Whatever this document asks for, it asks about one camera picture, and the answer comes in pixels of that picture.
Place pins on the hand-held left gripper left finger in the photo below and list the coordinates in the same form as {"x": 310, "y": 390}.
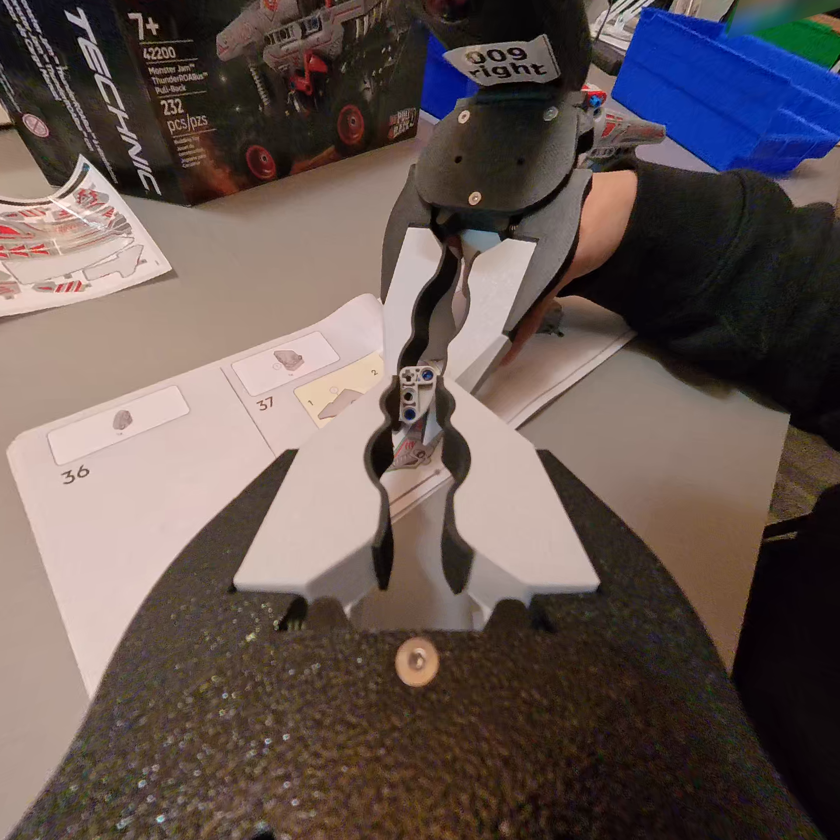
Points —
{"x": 308, "y": 518}

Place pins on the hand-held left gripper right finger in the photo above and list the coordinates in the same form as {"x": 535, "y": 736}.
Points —
{"x": 518, "y": 518}

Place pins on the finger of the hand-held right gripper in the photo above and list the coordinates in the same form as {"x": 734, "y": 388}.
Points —
{"x": 410, "y": 289}
{"x": 495, "y": 295}

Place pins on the grey toy brick assembly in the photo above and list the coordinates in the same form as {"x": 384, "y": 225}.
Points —
{"x": 415, "y": 394}

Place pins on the person's right forearm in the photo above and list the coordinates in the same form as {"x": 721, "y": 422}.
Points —
{"x": 722, "y": 275}

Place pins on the grey desk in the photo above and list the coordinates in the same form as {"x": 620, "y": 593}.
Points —
{"x": 275, "y": 249}

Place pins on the person's right hand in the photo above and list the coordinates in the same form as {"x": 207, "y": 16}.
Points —
{"x": 607, "y": 223}

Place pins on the small blue storage bin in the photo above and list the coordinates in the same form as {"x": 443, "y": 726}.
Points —
{"x": 438, "y": 79}

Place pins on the grey red toy model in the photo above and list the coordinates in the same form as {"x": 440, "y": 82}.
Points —
{"x": 623, "y": 131}

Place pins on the white instruction booklet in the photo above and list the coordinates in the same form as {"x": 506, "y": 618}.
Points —
{"x": 144, "y": 525}

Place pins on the large blue storage bin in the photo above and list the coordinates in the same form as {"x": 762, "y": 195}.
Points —
{"x": 715, "y": 92}

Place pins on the black toy brick box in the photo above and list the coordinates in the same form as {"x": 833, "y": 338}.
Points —
{"x": 197, "y": 85}

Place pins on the green board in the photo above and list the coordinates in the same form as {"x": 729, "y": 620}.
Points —
{"x": 807, "y": 43}

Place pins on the sticker sheet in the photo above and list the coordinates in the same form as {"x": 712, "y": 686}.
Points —
{"x": 59, "y": 243}

